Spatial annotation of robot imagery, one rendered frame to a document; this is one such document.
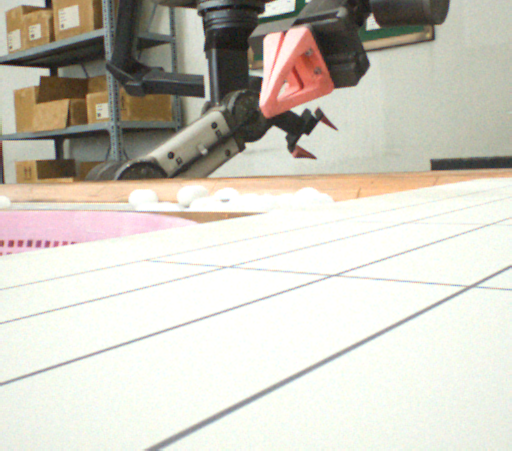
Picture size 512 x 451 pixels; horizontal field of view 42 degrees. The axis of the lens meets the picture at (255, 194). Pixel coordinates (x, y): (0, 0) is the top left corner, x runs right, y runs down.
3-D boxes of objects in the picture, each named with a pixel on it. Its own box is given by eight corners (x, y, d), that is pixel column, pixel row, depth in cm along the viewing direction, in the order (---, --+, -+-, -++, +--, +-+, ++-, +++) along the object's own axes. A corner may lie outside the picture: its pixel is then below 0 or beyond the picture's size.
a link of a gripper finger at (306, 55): (269, 76, 53) (317, 13, 59) (205, 85, 58) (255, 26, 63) (303, 140, 57) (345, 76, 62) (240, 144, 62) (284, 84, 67)
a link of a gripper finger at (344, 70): (293, 72, 52) (340, 8, 57) (225, 82, 56) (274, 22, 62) (326, 139, 56) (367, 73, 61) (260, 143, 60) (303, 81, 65)
